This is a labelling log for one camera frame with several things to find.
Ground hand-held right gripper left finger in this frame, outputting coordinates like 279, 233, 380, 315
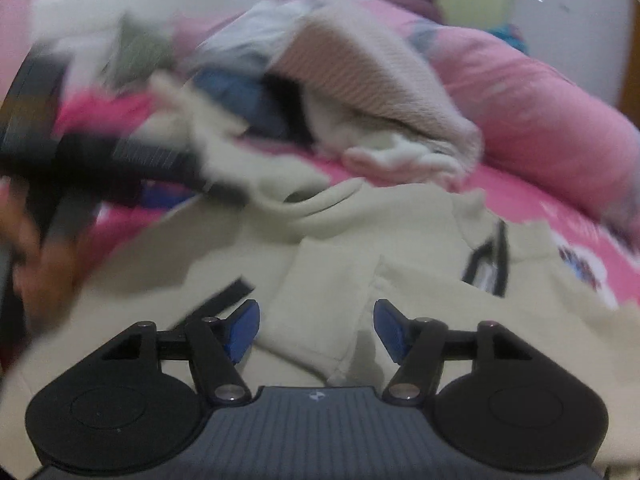
102, 299, 261, 403

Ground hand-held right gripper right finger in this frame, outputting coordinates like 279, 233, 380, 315
372, 299, 533, 403

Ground cream zip hoodie black trim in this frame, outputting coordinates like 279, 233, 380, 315
0, 72, 640, 480

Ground person's left hand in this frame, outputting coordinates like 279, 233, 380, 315
0, 195, 98, 333

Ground green patterned cloth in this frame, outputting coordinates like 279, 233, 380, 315
105, 12, 176, 86

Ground blue jeans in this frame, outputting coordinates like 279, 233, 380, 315
192, 67, 286, 133

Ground black garment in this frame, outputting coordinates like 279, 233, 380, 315
260, 72, 321, 147

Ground grey garment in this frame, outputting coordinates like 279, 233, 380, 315
195, 0, 321, 71

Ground pink rolled quilt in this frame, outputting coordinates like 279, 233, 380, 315
360, 0, 640, 241

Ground teal blue cloth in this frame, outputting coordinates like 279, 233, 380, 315
490, 22, 529, 54

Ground maroon cloth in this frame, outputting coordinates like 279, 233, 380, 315
370, 0, 443, 23

